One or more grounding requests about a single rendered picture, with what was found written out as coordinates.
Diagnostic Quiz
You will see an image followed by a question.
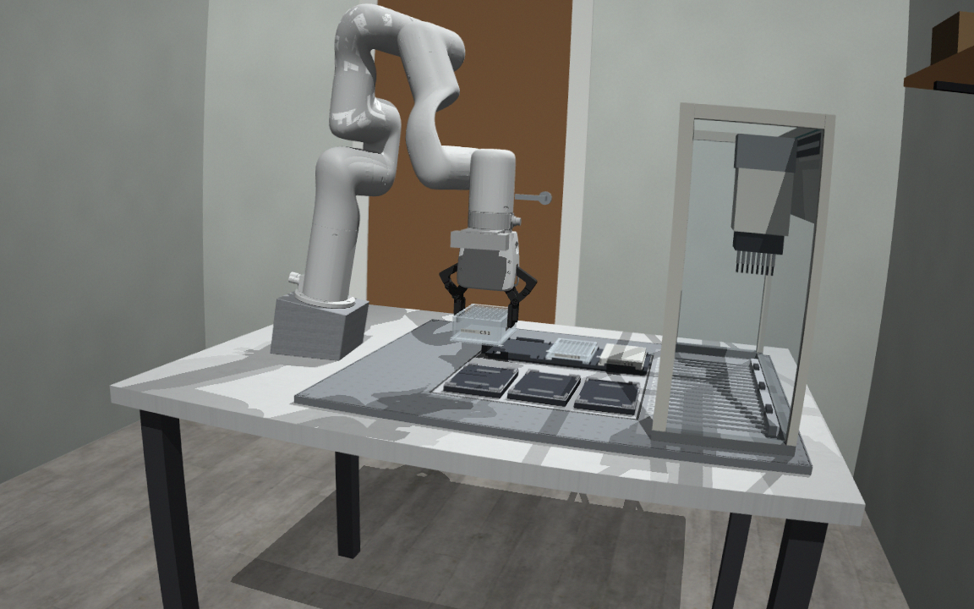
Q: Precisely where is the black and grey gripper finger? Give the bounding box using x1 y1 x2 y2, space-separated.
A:
505 266 537 328
439 264 467 315

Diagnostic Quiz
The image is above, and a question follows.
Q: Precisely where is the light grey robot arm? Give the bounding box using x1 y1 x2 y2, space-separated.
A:
288 3 522 309

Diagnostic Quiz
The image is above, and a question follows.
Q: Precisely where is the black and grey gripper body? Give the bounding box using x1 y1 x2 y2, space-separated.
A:
457 229 519 291

